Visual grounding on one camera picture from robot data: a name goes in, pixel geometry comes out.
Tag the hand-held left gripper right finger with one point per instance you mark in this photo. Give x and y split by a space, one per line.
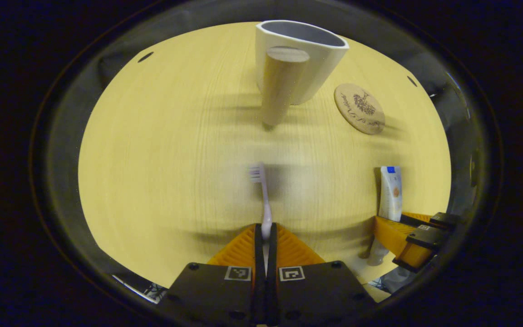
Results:
273 259

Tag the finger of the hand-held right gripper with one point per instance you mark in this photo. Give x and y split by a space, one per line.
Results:
427 236
447 220

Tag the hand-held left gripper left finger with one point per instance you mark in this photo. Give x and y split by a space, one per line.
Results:
259 254

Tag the white toothpaste tube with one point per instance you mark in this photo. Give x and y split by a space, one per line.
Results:
391 195

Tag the pale pink toothbrush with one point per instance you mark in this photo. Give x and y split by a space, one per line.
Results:
265 200

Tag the round wooden coaster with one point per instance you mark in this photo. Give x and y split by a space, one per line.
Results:
357 106

